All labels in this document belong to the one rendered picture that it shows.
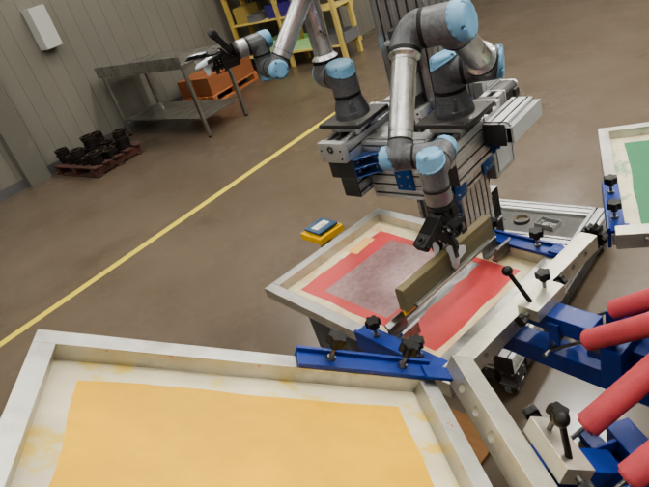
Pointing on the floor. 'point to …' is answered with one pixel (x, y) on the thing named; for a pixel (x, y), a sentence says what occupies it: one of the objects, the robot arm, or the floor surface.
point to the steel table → (180, 110)
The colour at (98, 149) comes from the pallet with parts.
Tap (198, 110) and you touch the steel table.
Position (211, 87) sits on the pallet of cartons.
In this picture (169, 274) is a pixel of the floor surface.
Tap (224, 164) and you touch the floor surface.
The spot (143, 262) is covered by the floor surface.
